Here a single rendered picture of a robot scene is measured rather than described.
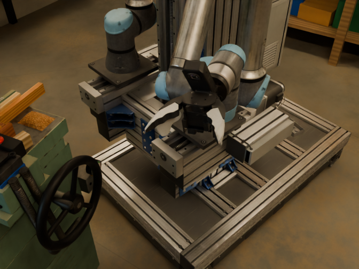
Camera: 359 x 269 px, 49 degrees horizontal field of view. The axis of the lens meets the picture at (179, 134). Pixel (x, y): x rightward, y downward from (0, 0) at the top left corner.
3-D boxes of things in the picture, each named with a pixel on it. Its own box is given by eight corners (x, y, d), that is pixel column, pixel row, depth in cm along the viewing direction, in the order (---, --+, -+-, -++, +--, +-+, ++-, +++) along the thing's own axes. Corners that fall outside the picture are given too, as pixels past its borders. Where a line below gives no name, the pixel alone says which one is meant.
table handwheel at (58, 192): (116, 167, 131) (84, 252, 126) (67, 150, 137) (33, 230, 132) (73, 147, 104) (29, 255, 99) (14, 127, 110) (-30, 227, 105)
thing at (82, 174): (89, 194, 153) (86, 180, 147) (63, 184, 156) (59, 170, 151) (101, 179, 158) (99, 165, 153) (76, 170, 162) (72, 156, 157)
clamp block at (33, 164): (10, 216, 104) (0, 195, 98) (-27, 200, 108) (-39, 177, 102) (47, 179, 114) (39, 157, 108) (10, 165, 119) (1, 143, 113)
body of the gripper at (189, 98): (215, 140, 82) (231, 107, 90) (211, 106, 77) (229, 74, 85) (180, 135, 85) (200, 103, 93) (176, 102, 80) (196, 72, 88)
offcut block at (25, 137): (22, 151, 118) (18, 141, 116) (15, 148, 120) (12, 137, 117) (33, 144, 121) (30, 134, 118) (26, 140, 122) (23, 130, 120)
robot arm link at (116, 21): (100, 46, 164) (95, 15, 155) (121, 33, 172) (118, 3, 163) (123, 54, 159) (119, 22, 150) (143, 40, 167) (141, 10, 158)
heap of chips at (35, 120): (41, 131, 126) (40, 126, 124) (17, 123, 129) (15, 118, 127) (55, 118, 130) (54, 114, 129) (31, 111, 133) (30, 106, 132)
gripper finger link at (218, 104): (232, 123, 76) (217, 100, 83) (231, 117, 75) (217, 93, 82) (208, 129, 75) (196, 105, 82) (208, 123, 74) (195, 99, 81)
